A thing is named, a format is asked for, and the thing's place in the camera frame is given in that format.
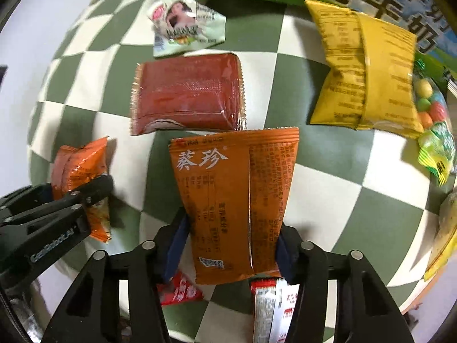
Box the red white snack packet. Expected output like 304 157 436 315
250 277 300 343

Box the green white checkered cloth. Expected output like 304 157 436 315
27 0 457 340

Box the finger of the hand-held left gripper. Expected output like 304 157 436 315
53 174 115 210

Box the small orange snack packet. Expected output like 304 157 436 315
51 136 112 242

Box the large orange snack packet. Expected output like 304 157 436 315
169 127 300 285

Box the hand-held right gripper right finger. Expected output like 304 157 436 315
276 222 416 343

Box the small red snack packet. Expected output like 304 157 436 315
157 272 204 306

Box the pale green portrait snack packet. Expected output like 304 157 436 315
147 0 227 58

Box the pale yellow snack packet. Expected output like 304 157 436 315
424 191 457 282

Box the colourful candy ball bag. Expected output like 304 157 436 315
411 57 457 187

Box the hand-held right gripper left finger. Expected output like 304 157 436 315
41 216 190 343

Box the dark red snack packet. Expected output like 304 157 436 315
129 53 248 136

